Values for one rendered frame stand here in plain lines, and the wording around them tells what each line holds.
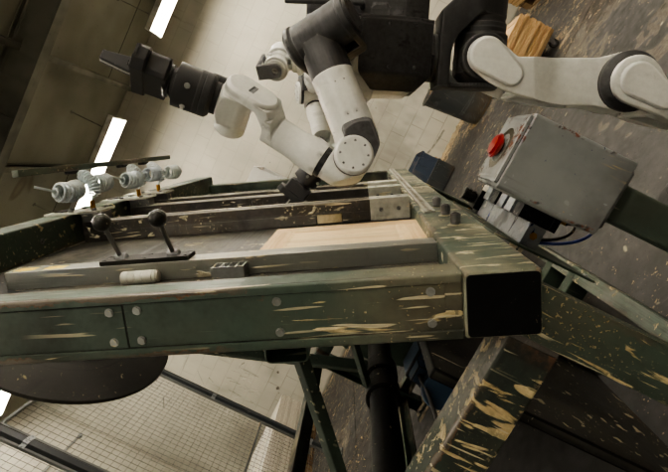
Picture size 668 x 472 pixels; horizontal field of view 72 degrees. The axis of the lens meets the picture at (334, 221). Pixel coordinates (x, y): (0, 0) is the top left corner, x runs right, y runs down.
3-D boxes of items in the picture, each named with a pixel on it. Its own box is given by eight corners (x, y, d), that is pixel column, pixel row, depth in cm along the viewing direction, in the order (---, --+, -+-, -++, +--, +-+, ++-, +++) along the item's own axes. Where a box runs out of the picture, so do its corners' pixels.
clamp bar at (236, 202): (402, 204, 177) (398, 140, 173) (103, 227, 185) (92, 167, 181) (400, 200, 187) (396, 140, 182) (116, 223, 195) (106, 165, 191)
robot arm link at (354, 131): (385, 174, 102) (348, 82, 104) (398, 159, 89) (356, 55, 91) (336, 192, 101) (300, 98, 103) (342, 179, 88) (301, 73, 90)
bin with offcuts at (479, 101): (500, 84, 511) (447, 59, 509) (478, 127, 517) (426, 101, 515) (486, 92, 562) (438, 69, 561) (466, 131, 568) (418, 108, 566)
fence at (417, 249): (437, 260, 97) (436, 242, 96) (7, 290, 103) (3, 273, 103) (433, 254, 102) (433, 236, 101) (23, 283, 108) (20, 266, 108)
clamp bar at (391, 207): (411, 219, 145) (407, 141, 140) (49, 245, 153) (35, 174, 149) (408, 214, 154) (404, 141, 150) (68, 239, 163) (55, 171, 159)
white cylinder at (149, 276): (120, 287, 98) (156, 284, 97) (117, 273, 98) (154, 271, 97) (127, 282, 101) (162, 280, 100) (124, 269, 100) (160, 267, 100)
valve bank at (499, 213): (633, 223, 93) (527, 170, 92) (594, 283, 96) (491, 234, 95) (539, 193, 142) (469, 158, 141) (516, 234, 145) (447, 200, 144)
